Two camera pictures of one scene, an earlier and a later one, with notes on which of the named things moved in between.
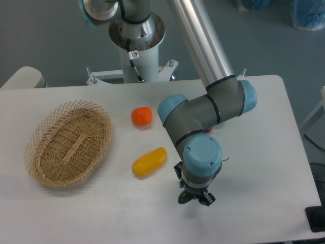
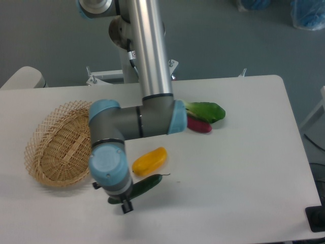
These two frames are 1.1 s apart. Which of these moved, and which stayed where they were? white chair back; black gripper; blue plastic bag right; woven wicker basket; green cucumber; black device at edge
Moved: green cucumber; black gripper
Stayed: white chair back; black device at edge; blue plastic bag right; woven wicker basket
